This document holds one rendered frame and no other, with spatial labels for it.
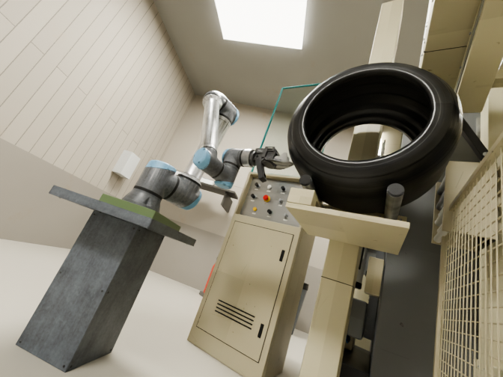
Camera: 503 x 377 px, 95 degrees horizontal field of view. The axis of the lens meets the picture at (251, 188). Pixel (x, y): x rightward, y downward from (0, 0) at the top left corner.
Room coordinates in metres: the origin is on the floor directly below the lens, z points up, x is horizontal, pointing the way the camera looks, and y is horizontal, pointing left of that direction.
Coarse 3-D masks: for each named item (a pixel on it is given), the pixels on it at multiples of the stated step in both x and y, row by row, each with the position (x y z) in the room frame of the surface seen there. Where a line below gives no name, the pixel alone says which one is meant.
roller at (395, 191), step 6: (390, 186) 0.62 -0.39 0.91; (396, 186) 0.61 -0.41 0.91; (402, 186) 0.60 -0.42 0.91; (390, 192) 0.61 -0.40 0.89; (396, 192) 0.61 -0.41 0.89; (402, 192) 0.60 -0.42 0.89; (390, 198) 0.64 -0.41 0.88; (396, 198) 0.62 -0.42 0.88; (402, 198) 0.63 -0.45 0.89; (390, 204) 0.67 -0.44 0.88; (396, 204) 0.66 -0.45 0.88; (390, 210) 0.71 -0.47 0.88; (396, 210) 0.70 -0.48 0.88; (384, 216) 0.81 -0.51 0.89; (390, 216) 0.76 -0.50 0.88; (396, 216) 0.76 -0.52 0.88
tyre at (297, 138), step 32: (384, 64) 0.65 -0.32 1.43; (320, 96) 0.78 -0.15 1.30; (352, 96) 0.88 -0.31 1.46; (384, 96) 0.82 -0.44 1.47; (416, 96) 0.72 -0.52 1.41; (448, 96) 0.55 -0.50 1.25; (288, 128) 0.87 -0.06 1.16; (320, 128) 1.02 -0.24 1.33; (416, 128) 0.81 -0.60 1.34; (448, 128) 0.55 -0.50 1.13; (320, 160) 0.73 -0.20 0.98; (352, 160) 0.67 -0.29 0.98; (384, 160) 0.62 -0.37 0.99; (416, 160) 0.58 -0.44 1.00; (448, 160) 0.62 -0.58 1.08; (320, 192) 0.85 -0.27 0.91; (352, 192) 0.72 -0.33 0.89; (384, 192) 0.67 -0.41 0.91; (416, 192) 0.70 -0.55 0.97
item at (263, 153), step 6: (258, 150) 1.01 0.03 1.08; (264, 150) 0.97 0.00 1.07; (270, 150) 0.95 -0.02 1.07; (276, 150) 0.96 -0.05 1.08; (252, 156) 1.00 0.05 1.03; (258, 156) 1.01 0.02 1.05; (264, 156) 0.96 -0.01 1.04; (270, 156) 0.96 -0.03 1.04; (252, 162) 1.01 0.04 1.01; (264, 162) 0.97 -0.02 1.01; (270, 162) 0.95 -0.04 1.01; (270, 168) 1.01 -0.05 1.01
